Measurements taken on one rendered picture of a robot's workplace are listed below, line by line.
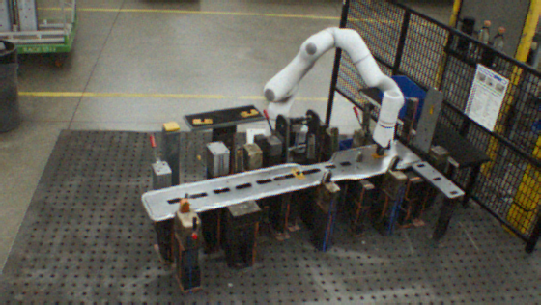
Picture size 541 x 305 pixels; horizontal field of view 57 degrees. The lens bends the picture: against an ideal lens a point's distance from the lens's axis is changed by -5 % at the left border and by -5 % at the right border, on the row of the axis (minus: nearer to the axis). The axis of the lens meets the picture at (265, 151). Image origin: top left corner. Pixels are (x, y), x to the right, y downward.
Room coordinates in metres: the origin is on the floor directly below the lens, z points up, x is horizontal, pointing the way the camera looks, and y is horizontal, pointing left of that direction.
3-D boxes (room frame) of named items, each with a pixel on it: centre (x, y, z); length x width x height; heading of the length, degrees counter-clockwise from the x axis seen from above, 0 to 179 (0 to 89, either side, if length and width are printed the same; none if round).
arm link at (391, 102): (2.23, -0.57, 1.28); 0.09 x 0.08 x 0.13; 150
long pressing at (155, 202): (1.98, -0.14, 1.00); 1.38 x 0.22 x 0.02; 119
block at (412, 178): (2.10, -0.72, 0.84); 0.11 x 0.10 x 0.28; 29
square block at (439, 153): (2.24, -0.87, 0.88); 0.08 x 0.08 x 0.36; 29
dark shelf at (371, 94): (2.61, -0.85, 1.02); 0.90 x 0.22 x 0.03; 29
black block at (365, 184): (1.98, -0.48, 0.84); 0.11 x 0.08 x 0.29; 29
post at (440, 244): (1.97, -0.88, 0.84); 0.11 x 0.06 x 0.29; 29
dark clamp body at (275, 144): (2.15, -0.03, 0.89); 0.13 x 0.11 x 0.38; 29
